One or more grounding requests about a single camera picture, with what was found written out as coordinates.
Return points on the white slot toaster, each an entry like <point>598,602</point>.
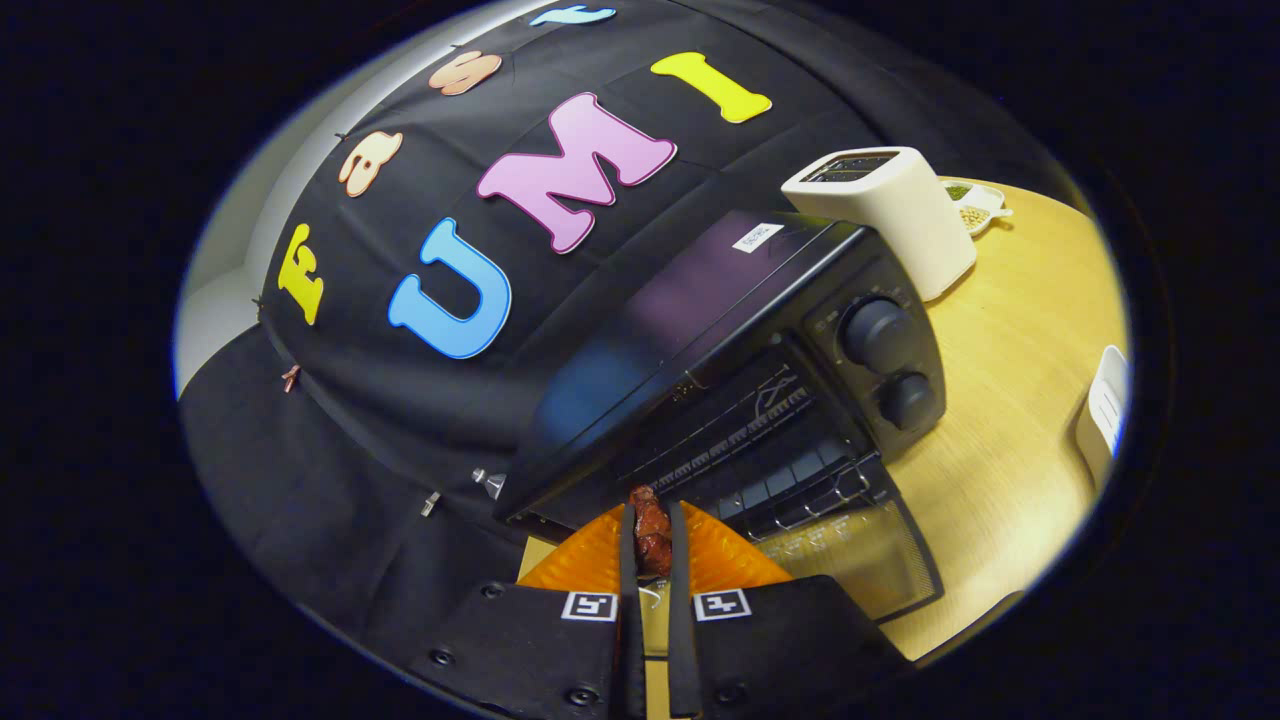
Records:
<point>900,220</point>

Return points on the white divided bean dish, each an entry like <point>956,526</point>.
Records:
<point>975,215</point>

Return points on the reddish brown meat strip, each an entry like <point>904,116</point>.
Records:
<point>650,535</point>

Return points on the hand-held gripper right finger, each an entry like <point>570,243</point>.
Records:
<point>682,600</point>

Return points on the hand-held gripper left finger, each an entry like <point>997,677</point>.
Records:
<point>628,600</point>

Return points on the grey clothespin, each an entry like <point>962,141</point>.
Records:
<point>430,503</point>

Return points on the black toaster oven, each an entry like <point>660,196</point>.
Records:
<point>700,300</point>

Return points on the white rectangular dish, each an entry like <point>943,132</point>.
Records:
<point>1100,420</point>

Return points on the pink clothespin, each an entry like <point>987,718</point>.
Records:
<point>291,378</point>

